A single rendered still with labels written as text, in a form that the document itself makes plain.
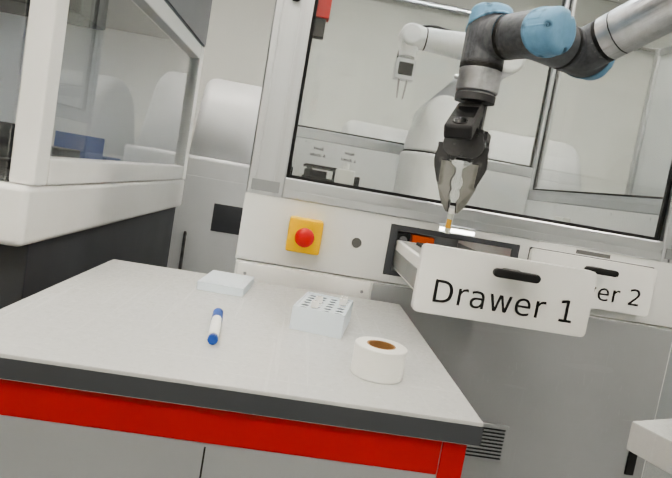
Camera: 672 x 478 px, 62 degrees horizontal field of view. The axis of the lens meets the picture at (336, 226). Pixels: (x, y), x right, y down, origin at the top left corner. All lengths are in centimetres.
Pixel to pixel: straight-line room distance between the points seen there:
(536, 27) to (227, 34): 375
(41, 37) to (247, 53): 349
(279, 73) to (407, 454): 81
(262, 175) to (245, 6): 345
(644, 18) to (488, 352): 74
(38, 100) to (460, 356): 98
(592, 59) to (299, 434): 76
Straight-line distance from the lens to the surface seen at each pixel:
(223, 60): 451
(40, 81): 108
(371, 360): 72
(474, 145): 100
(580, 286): 99
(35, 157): 107
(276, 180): 121
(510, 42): 98
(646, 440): 85
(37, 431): 74
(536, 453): 146
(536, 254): 130
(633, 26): 102
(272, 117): 121
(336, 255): 121
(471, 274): 92
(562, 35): 97
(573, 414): 146
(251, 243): 122
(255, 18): 457
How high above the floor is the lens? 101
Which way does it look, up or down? 5 degrees down
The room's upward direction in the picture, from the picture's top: 10 degrees clockwise
